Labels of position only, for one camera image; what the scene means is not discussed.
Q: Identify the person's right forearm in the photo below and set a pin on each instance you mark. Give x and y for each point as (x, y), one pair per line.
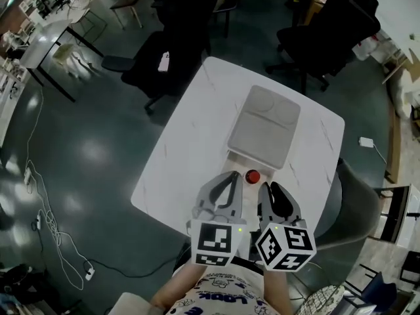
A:
(277, 290)

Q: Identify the white phone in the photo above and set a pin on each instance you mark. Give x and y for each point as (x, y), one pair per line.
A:
(164, 61)

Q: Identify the small white stool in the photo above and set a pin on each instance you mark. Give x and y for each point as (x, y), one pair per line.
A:
(64, 52)

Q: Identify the grey table black legs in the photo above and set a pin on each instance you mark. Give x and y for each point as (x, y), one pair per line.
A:
(46, 41)

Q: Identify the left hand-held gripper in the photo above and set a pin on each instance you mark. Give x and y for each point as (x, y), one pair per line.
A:
(213, 241)

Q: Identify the wooden chair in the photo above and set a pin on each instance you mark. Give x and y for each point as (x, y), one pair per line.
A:
(128, 2)

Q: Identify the red-capped dark bottle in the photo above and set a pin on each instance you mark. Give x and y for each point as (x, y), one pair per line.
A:
(252, 176)

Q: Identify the black office chair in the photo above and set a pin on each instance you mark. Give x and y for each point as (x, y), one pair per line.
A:
(183, 28)
(328, 28)

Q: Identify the white shelf of black helmets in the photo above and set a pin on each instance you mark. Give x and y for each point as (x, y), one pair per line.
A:
(10, 80)

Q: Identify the person's printed white shirt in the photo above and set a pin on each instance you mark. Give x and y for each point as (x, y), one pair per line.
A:
(226, 294)

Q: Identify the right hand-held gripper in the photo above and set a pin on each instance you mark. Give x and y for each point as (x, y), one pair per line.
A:
(285, 244)

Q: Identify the person's left forearm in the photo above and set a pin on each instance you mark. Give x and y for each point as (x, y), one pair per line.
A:
(180, 287)

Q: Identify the white cabinet black frame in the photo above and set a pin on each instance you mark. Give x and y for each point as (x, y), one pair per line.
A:
(407, 215)

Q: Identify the grey shell chair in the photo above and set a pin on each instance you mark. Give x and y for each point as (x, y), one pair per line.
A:
(357, 208)

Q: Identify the white lattice patterned cushion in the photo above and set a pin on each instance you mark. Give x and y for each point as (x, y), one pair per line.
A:
(325, 302)

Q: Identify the white power adapter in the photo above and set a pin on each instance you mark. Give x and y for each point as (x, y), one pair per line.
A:
(366, 142)

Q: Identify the white sack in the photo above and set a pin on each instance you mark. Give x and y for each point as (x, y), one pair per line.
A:
(405, 94)

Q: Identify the white plastic jug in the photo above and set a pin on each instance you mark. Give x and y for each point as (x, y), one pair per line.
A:
(364, 48)

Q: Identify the white power strip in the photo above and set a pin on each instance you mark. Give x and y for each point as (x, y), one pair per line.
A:
(89, 274)
(28, 176)
(38, 221)

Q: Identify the grey lidded box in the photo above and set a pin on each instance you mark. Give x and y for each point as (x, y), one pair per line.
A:
(262, 126)

